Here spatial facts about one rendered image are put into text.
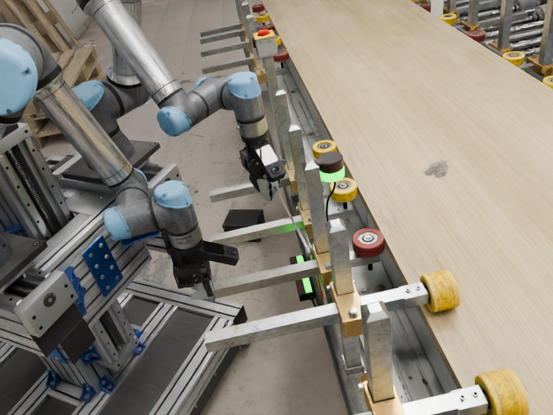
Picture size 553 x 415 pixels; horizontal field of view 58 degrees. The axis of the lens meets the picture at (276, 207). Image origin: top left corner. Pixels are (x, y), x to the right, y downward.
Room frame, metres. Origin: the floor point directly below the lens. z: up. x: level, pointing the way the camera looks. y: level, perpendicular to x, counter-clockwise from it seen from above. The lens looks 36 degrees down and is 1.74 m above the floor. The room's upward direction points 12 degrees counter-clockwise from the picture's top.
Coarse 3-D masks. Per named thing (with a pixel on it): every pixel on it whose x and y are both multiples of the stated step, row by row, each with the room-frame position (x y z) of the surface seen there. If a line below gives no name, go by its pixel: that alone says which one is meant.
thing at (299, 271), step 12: (300, 264) 0.95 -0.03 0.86; (312, 264) 0.94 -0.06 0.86; (360, 264) 0.93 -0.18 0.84; (252, 276) 0.94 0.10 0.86; (264, 276) 0.93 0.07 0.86; (276, 276) 0.92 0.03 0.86; (288, 276) 0.92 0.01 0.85; (300, 276) 0.92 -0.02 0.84; (312, 276) 0.93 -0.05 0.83; (216, 288) 0.92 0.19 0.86; (228, 288) 0.92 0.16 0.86; (240, 288) 0.92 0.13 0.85; (252, 288) 0.92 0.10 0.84
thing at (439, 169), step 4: (440, 160) 1.21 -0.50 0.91; (432, 164) 1.20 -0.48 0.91; (436, 164) 1.20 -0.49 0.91; (440, 164) 1.18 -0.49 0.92; (444, 164) 1.18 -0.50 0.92; (428, 168) 1.19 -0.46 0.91; (432, 168) 1.17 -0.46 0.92; (436, 168) 1.17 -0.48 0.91; (440, 168) 1.17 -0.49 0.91; (444, 168) 1.17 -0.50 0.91; (424, 172) 1.18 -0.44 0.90; (428, 172) 1.17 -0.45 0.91; (432, 172) 1.16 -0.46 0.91; (436, 172) 1.16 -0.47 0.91; (440, 172) 1.15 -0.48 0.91; (444, 172) 1.15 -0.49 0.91; (436, 176) 1.14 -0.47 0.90; (440, 176) 1.14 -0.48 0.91
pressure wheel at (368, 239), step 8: (360, 232) 0.97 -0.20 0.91; (368, 232) 0.97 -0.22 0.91; (376, 232) 0.96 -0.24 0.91; (352, 240) 0.95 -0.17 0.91; (360, 240) 0.94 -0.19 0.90; (368, 240) 0.93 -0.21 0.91; (376, 240) 0.93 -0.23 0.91; (360, 248) 0.91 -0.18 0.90; (368, 248) 0.91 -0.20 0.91; (376, 248) 0.91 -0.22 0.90; (360, 256) 0.92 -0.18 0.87; (368, 256) 0.91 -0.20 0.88; (368, 264) 0.94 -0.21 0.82
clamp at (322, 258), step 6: (312, 246) 1.00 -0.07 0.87; (324, 252) 0.96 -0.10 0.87; (318, 258) 0.95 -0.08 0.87; (324, 258) 0.94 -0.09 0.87; (318, 264) 0.92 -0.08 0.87; (324, 264) 0.92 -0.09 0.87; (324, 270) 0.90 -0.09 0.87; (330, 270) 0.89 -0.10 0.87; (324, 276) 0.89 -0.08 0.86; (330, 276) 0.89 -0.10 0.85; (324, 282) 0.89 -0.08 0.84
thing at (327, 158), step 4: (328, 152) 1.01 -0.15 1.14; (332, 152) 1.00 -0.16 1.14; (336, 152) 1.00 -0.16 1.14; (320, 156) 0.99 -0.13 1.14; (324, 156) 0.99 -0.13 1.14; (328, 156) 0.99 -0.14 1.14; (332, 156) 0.98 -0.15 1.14; (336, 156) 0.98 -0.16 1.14; (340, 156) 0.98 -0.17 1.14; (320, 160) 0.98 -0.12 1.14; (324, 160) 0.98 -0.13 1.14; (328, 160) 0.97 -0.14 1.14; (332, 160) 0.97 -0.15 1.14; (336, 160) 0.97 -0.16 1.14; (340, 160) 0.96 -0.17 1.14; (328, 164) 0.96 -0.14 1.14; (336, 172) 0.96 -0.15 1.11; (332, 188) 0.98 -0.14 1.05; (332, 192) 0.98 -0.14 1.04; (328, 196) 0.98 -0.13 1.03; (328, 200) 0.98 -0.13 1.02
